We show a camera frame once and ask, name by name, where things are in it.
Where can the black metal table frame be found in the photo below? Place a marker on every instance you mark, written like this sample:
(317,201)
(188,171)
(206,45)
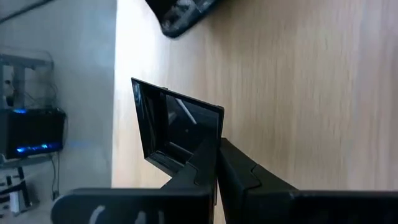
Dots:
(180,15)

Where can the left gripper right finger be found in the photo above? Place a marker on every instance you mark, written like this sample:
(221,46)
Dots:
(264,202)

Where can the gray metal stand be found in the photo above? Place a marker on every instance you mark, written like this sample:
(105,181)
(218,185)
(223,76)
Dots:
(18,81)

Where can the black computer with blue lights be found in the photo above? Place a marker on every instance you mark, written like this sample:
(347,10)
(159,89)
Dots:
(34,130)

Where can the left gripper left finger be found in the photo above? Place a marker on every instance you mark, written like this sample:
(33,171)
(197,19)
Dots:
(155,205)

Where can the small black square plate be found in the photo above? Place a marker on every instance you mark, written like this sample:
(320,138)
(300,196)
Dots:
(155,124)

